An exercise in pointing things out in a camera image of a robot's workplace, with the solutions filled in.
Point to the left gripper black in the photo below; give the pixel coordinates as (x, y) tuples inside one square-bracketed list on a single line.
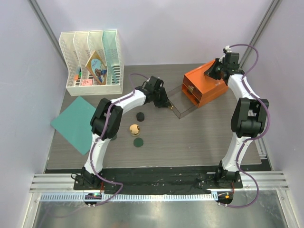
[(165, 102)]

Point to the teal cutting mat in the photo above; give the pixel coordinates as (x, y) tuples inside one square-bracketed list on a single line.
[(74, 124)]

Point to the dark green round lid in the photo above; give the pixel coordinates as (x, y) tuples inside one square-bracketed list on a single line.
[(138, 142)]

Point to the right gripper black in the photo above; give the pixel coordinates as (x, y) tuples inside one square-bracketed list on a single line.
[(213, 71)]

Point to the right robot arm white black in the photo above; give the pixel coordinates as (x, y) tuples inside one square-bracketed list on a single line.
[(248, 119)]

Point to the gold compact jar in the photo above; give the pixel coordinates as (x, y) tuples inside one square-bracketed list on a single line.
[(134, 130)]

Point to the white mesh file organizer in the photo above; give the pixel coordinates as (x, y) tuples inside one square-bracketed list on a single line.
[(77, 47)]

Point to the orange green markers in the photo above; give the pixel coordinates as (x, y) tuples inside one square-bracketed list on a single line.
[(77, 74)]

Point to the black round cap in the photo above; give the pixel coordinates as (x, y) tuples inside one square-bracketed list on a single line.
[(140, 116)]

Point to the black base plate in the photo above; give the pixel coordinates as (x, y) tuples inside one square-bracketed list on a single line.
[(159, 180)]

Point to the pink sticky note pad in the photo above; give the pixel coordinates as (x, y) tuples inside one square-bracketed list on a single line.
[(87, 82)]

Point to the illustrated book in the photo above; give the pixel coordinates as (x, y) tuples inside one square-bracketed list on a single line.
[(97, 68)]

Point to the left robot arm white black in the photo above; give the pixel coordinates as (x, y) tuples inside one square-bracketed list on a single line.
[(106, 121)]

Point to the teal folder in organizer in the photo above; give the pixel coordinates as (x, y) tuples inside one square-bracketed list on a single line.
[(111, 56)]

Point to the aluminium rail frame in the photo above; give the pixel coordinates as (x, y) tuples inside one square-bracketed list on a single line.
[(174, 197)]

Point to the orange drawer box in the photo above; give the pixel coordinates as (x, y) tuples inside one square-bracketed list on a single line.
[(209, 87)]

